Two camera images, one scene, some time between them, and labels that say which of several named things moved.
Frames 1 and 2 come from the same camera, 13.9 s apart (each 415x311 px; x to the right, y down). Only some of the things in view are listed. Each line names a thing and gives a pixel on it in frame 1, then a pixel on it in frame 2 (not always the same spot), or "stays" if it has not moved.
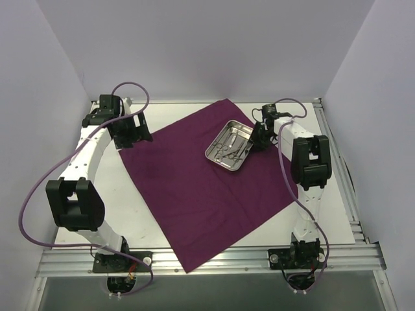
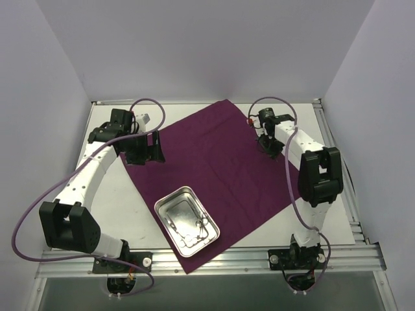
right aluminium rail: x=340 y=173 stays
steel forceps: x=235 y=155 to x=188 y=241
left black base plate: x=121 y=263 stays
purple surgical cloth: x=203 y=206 stays
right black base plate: x=296 y=258 stays
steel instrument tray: x=231 y=146 to x=187 y=223
